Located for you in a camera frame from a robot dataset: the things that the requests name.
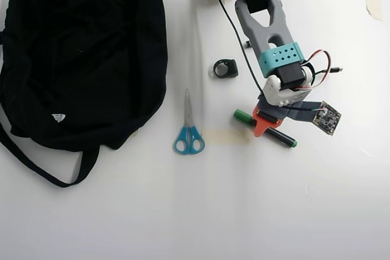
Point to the white grey teal robot arm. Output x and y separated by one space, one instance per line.
262 34

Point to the green and black marker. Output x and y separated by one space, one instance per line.
285 138

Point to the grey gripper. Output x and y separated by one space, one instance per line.
269 117

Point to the black fabric bag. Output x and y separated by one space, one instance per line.
82 59

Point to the bare camera circuit board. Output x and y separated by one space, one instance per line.
327 118

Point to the wide beige masking tape strip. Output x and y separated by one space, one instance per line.
227 136

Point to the torn beige masking tape strip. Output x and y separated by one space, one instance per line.
374 1

